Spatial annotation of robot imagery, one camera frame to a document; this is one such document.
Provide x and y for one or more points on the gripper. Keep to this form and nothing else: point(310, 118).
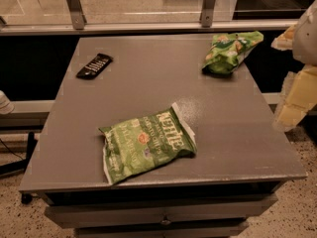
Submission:
point(306, 39)

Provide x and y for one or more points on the green rice chip bag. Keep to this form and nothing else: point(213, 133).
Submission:
point(227, 51)

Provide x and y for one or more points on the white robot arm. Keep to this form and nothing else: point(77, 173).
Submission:
point(304, 47)

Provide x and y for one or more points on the green jalapeno chip bag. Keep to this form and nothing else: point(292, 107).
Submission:
point(139, 145)

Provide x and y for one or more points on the grey cabinet drawer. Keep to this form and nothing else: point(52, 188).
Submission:
point(158, 212)

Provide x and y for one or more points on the black snack bar wrapper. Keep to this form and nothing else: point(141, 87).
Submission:
point(94, 67)

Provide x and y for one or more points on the white object at left edge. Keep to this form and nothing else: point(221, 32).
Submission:
point(6, 106)

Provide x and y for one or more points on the metal railing post right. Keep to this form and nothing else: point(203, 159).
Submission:
point(207, 12)

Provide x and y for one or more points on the metal railing post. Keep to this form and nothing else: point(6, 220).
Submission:
point(207, 12)
point(76, 14)

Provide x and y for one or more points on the metal railing post left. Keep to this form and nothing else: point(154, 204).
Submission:
point(76, 14)

